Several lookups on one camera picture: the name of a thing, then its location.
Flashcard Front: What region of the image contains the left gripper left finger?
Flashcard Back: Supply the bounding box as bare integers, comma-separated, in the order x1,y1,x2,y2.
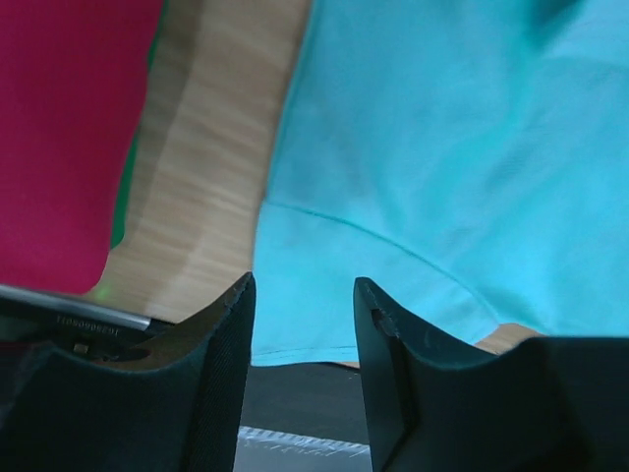
1,273,256,471

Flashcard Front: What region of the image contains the teal t shirt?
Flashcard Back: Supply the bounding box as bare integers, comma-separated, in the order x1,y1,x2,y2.
253,1,628,366

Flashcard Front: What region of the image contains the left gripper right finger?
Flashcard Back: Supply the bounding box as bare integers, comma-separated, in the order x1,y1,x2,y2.
354,277,628,472

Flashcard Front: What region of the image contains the folded magenta t shirt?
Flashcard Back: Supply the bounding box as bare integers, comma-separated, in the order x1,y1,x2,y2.
1,1,162,294

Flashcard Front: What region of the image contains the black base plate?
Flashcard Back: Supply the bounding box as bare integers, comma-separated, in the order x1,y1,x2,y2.
241,364,369,444

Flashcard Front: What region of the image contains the folded green shirt underneath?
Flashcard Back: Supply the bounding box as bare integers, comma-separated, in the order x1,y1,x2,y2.
108,38,161,252

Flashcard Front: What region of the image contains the white slotted cable duct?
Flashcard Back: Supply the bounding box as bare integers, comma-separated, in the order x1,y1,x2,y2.
233,427,372,472

